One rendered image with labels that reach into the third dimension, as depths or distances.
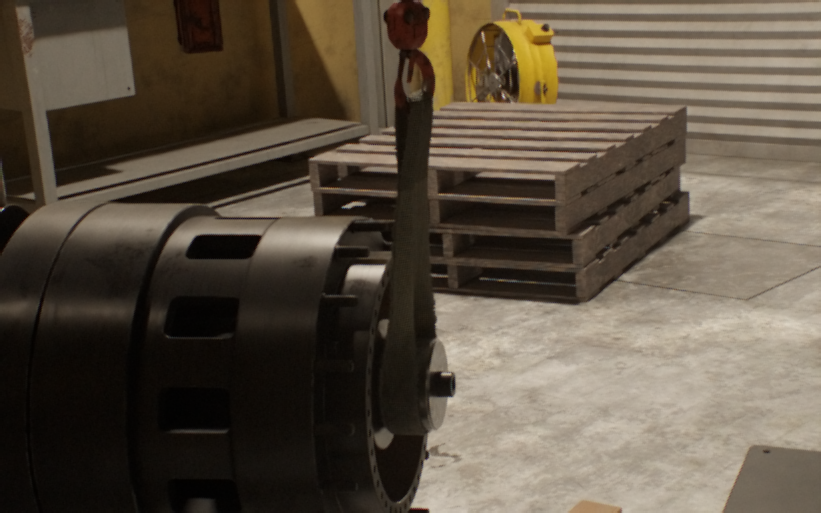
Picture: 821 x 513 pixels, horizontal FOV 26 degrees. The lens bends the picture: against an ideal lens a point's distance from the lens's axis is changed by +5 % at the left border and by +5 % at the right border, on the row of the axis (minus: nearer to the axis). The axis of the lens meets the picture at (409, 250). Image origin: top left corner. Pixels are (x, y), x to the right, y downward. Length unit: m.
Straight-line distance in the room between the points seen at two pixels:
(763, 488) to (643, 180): 4.44
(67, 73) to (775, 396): 3.37
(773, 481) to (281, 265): 0.74
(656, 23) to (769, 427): 3.87
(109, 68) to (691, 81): 2.74
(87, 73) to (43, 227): 4.67
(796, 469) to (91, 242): 1.04
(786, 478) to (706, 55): 6.14
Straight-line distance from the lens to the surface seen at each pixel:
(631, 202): 6.54
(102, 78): 7.40
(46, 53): 7.23
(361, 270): 2.57
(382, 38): 9.29
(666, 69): 8.49
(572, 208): 6.05
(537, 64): 7.87
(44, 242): 2.66
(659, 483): 4.53
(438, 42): 8.87
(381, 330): 2.64
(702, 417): 4.98
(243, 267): 2.54
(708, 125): 8.43
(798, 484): 2.31
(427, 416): 2.60
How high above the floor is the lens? 1.70
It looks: 14 degrees down
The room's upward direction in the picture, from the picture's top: 4 degrees counter-clockwise
